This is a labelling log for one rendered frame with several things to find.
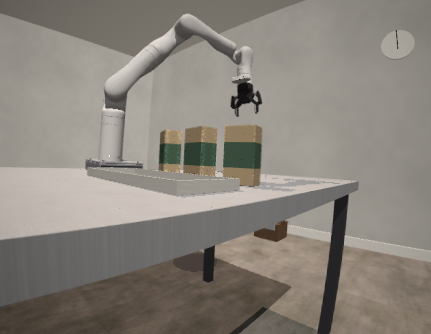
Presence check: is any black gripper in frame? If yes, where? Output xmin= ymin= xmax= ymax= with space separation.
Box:
xmin=231 ymin=83 xmax=262 ymax=117

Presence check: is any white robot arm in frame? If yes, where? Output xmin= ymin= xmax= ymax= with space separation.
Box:
xmin=98 ymin=14 xmax=253 ymax=162

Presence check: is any tan and green coffee pack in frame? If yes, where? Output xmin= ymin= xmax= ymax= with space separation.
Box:
xmin=223 ymin=125 xmax=262 ymax=186
xmin=183 ymin=126 xmax=217 ymax=176
xmin=158 ymin=130 xmax=182 ymax=173

